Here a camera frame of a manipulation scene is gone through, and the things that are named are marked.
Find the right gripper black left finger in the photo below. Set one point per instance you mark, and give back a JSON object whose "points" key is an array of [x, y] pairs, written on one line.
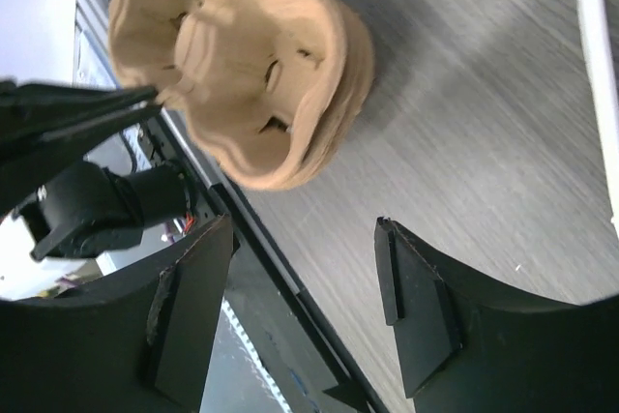
{"points": [[137, 340]]}

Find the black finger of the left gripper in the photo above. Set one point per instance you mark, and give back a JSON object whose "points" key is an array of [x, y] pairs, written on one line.
{"points": [[45, 128]]}

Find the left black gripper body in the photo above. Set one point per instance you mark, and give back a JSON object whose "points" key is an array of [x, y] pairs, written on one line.
{"points": [[87, 209]]}

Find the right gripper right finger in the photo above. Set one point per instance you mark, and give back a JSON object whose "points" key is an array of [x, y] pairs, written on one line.
{"points": [[467, 342]]}

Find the cardboard cup carrier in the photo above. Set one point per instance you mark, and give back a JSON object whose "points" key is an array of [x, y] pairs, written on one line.
{"points": [[269, 88]]}

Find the white slotted cable duct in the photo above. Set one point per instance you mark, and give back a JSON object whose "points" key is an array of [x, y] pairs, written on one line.
{"points": [[268, 383]]}

